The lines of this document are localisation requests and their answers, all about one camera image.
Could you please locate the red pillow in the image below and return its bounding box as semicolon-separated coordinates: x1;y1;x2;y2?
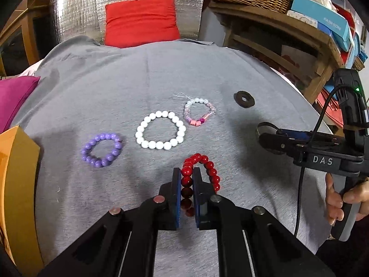
104;0;181;48

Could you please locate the orange cardboard box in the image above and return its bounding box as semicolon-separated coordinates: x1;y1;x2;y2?
0;125;44;277

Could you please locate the grey blanket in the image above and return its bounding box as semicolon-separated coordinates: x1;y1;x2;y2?
10;36;332;277

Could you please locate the black cable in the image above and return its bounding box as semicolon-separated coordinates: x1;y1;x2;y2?
294;84;346;238

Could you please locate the pale pink sheet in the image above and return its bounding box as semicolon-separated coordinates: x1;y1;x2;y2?
17;60;44;77

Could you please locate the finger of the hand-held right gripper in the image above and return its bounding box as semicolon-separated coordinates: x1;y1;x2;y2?
276;128;336;145
259;132;302;159

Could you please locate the clear amber bangle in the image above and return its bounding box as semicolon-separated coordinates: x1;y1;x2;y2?
256;122;279;139

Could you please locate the purple bead bracelet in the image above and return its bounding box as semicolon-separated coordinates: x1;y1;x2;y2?
80;133;123;169

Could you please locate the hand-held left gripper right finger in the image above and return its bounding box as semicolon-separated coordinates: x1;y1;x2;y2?
193;167;336;277

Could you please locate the silver foil insulation sheet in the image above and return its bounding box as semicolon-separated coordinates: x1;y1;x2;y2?
50;0;206;47

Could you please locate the white patterned box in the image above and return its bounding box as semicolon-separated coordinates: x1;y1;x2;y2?
287;10;319;31

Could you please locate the black thick ring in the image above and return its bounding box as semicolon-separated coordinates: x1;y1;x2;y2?
233;91;255;108

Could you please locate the person's right hand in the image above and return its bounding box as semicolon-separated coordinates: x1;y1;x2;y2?
326;173;369;226

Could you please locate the pink and white bead bracelet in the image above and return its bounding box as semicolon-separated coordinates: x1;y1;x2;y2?
174;92;217;127

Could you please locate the wooden shelf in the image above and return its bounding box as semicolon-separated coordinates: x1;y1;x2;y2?
202;0;346;104

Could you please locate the wooden glass cabinet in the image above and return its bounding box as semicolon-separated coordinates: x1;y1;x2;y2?
0;3;55;75

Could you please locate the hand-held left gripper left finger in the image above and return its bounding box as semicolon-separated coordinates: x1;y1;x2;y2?
37;167;182;277

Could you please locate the red bead bracelet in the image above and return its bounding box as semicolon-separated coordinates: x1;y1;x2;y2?
180;153;221;217

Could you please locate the magenta pillow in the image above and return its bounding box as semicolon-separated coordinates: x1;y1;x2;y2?
0;75;41;133

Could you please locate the blue cardboard box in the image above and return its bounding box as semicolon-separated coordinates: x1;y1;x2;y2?
290;0;354;51

